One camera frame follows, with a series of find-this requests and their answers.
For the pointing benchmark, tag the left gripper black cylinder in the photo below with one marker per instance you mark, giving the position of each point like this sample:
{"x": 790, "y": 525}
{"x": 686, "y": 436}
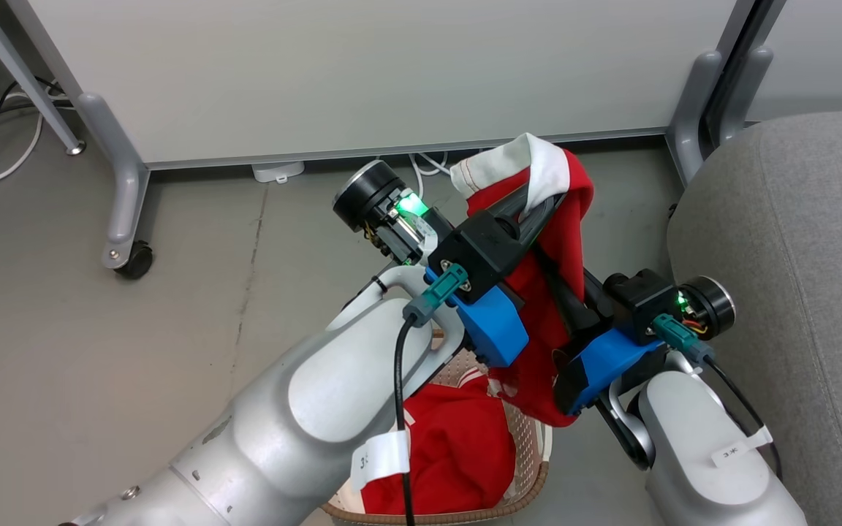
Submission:
{"x": 373, "y": 199}

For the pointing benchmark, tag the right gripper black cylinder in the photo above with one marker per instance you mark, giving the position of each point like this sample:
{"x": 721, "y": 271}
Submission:
{"x": 706, "y": 307}

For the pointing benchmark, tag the red and white garment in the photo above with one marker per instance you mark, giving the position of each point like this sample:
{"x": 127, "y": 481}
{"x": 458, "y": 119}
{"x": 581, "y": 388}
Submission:
{"x": 574, "y": 234}

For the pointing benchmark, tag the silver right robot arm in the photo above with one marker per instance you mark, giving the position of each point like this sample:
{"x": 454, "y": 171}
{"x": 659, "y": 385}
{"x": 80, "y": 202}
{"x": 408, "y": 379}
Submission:
{"x": 706, "y": 453}

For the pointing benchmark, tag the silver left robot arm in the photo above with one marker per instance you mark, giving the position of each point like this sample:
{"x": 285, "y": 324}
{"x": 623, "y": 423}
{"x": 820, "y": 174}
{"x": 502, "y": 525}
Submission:
{"x": 297, "y": 416}

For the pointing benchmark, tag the woven beige laundry basket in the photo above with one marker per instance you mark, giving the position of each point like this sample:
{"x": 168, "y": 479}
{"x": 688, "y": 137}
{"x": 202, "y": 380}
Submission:
{"x": 531, "y": 453}

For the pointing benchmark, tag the wide white partition panel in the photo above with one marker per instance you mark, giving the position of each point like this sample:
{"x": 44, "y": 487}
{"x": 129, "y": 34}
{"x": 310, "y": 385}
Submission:
{"x": 392, "y": 73}

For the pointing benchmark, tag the red garment with white stripes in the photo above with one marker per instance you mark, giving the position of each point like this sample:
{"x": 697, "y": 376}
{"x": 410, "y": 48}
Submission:
{"x": 457, "y": 446}

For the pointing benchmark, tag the grey fabric sofa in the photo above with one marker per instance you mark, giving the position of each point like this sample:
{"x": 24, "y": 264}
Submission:
{"x": 801, "y": 292}

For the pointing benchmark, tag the small white floor box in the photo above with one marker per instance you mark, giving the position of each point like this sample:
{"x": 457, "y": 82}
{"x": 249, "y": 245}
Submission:
{"x": 278, "y": 172}

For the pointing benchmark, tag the grey partition leg with caster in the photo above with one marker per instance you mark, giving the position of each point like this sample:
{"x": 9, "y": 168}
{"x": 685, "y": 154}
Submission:
{"x": 118, "y": 175}

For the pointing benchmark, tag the slanted grey metal leg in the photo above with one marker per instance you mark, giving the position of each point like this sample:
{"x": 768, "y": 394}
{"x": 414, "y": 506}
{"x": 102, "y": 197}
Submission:
{"x": 23, "y": 73}

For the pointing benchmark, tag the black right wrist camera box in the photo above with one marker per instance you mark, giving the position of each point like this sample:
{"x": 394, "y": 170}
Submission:
{"x": 640, "y": 299}

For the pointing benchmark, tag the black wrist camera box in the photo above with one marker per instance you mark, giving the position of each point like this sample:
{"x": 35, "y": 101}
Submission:
{"x": 640, "y": 299}
{"x": 481, "y": 252}

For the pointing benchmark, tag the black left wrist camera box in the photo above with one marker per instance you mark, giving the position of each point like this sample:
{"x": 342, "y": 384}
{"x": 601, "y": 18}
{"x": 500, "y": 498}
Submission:
{"x": 481, "y": 252}

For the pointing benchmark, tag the blue right camera mount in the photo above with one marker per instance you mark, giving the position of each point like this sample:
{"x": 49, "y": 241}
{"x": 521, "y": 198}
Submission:
{"x": 600, "y": 365}

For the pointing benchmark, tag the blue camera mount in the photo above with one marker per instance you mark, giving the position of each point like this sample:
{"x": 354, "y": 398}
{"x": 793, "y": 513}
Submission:
{"x": 494, "y": 325}
{"x": 600, "y": 365}

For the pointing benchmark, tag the blue left camera mount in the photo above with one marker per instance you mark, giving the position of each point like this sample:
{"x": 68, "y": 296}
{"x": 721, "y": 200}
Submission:
{"x": 494, "y": 325}

